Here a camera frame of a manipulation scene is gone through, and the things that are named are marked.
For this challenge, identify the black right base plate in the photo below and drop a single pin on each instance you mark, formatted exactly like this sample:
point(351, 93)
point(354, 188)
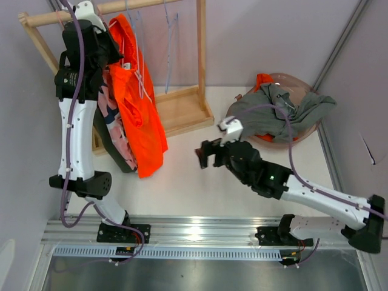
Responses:
point(276, 236)

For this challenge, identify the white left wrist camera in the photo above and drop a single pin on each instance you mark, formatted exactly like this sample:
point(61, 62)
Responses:
point(85, 10)

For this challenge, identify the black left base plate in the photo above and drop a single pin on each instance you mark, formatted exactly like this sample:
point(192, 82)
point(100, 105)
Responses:
point(114, 234)

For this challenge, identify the white slotted cable duct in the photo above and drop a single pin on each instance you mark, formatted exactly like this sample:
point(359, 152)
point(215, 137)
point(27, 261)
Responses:
point(249, 254)

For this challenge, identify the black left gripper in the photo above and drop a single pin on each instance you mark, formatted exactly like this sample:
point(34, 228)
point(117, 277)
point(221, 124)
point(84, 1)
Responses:
point(116, 54)

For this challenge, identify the blue wire hanger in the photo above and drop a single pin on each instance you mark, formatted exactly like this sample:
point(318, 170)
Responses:
point(170, 26)
point(136, 24)

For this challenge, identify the dark olive shorts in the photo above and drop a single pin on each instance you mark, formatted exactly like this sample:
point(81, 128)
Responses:
point(115, 144)

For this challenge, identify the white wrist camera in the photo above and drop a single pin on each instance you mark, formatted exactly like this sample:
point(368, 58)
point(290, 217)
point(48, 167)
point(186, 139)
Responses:
point(85, 10)
point(231, 129)

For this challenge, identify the pink translucent plastic basin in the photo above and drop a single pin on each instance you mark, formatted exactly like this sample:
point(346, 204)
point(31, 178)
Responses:
point(297, 89)

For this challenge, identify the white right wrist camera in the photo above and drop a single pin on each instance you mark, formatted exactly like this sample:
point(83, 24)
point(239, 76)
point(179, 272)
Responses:
point(231, 129)

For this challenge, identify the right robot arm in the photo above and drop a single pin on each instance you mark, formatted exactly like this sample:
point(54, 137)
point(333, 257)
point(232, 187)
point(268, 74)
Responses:
point(357, 221)

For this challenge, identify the grey shorts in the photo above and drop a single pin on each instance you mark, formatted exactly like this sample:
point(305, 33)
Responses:
point(312, 109)

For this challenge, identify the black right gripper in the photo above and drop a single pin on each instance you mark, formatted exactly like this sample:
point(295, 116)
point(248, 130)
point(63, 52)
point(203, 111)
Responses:
point(207, 149)

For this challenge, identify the aluminium mounting rail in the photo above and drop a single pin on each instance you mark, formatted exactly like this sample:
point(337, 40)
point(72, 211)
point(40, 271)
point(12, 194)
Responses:
point(167, 231)

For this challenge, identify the wooden clothes rack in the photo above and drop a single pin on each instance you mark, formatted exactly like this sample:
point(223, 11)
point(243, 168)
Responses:
point(181, 111)

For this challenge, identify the orange shorts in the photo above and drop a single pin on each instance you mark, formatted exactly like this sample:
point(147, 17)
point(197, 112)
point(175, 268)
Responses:
point(268, 121)
point(140, 118)

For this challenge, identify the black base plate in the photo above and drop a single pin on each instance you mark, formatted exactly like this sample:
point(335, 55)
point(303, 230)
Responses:
point(114, 234)
point(276, 236)

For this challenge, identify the pink patterned shorts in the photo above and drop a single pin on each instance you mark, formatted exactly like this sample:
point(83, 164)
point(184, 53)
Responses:
point(108, 123)

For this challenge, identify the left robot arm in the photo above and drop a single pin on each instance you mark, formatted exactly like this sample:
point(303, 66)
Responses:
point(89, 49)

